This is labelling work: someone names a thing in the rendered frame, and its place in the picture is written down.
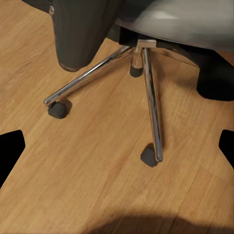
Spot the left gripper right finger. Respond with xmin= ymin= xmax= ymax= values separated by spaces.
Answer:
xmin=218 ymin=130 xmax=234 ymax=168

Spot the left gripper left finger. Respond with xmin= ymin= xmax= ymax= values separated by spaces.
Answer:
xmin=0 ymin=130 xmax=25 ymax=188

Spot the swivel chair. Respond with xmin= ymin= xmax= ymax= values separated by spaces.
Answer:
xmin=23 ymin=0 xmax=234 ymax=168

